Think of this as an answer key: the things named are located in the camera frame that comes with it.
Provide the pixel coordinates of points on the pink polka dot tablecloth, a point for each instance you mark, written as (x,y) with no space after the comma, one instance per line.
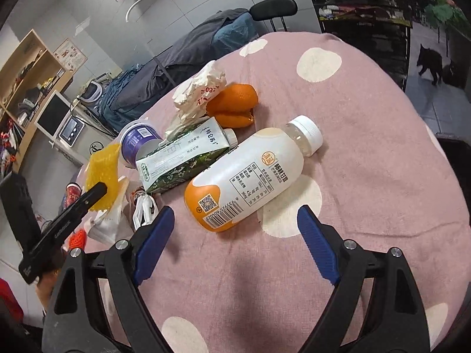
(368,136)

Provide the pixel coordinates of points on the person's left forearm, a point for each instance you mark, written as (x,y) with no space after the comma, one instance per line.
(48,283)

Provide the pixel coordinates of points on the white plastic bag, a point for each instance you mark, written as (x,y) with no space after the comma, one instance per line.
(143,209)

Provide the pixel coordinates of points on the wooden shelf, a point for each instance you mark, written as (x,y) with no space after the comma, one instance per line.
(29,62)

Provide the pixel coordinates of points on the green milk carton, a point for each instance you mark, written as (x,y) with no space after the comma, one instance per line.
(176,161)

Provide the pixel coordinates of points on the dark grey cloth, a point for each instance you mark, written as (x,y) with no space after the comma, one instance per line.
(198,44)

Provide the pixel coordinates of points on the green leafy plant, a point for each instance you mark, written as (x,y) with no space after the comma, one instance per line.
(441,11)

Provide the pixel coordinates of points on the dark cat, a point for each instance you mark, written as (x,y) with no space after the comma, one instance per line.
(450,75)

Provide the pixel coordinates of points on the orange peel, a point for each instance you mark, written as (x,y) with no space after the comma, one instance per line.
(235,99)

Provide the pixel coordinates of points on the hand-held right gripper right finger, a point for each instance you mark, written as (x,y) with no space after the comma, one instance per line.
(316,242)

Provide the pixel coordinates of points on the white paper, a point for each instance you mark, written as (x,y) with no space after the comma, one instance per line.
(198,88)

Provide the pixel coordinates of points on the white monitor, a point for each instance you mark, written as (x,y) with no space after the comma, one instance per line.
(51,116)

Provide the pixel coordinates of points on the black cat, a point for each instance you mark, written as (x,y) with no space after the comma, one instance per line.
(430,62)

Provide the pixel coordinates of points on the red patterned can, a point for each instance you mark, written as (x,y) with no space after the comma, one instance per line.
(73,193)

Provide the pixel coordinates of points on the white plastic wrapper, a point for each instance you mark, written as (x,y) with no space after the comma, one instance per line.
(110,222)

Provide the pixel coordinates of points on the white and orange juice bottle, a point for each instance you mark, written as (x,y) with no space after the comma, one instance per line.
(250,176)

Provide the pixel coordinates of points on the purple yogurt cup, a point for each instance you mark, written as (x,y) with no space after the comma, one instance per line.
(138,139)

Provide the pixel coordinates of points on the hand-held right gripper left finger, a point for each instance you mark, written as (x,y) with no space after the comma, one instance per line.
(154,242)

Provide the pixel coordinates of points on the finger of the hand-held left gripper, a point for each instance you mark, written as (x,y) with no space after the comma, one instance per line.
(66,222)

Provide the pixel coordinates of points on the wall poster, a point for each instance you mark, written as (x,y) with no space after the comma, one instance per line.
(70,53)

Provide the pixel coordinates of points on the black chair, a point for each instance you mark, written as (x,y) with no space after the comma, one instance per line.
(274,7)

